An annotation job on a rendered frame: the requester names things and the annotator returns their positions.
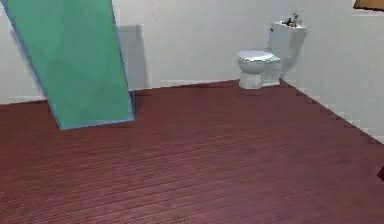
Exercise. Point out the green glass shower cabin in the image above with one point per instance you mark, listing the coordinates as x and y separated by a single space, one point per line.
76 60

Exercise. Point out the white toilet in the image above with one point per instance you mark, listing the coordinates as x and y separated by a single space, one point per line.
263 60

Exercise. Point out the small dark items cluster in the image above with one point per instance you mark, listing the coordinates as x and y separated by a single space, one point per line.
291 21

